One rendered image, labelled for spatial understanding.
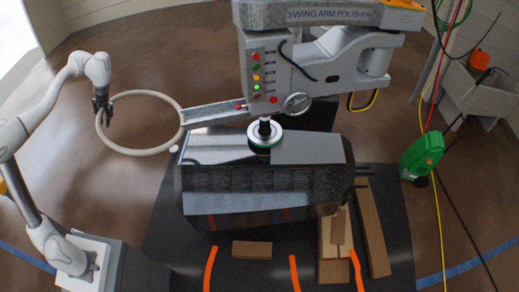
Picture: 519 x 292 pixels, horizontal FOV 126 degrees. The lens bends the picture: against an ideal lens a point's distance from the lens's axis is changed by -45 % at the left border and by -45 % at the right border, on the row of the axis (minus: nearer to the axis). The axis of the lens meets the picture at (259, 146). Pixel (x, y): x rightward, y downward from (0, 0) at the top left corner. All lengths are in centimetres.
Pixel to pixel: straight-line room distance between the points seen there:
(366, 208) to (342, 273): 62
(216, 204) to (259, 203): 25
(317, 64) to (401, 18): 49
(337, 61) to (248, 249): 142
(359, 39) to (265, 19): 48
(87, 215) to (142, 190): 72
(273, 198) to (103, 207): 182
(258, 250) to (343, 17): 159
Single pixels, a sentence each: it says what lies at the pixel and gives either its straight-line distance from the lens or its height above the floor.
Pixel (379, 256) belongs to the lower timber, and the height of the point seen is 9.
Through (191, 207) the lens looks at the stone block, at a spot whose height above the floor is 61.
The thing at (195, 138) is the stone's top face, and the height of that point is 80.
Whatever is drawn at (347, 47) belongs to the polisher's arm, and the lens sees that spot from 118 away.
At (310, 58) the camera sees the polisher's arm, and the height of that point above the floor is 137.
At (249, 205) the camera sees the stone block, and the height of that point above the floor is 63.
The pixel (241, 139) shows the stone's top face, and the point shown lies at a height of 80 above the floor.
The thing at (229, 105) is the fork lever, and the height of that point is 107.
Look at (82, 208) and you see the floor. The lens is 283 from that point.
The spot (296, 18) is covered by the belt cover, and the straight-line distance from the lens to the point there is 96.
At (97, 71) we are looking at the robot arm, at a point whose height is 149.
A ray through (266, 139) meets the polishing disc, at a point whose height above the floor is 86.
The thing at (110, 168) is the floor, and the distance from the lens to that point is 287.
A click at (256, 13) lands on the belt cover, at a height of 163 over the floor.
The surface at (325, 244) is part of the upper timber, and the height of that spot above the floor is 21.
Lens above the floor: 193
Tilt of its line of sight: 51 degrees down
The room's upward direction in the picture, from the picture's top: 2 degrees counter-clockwise
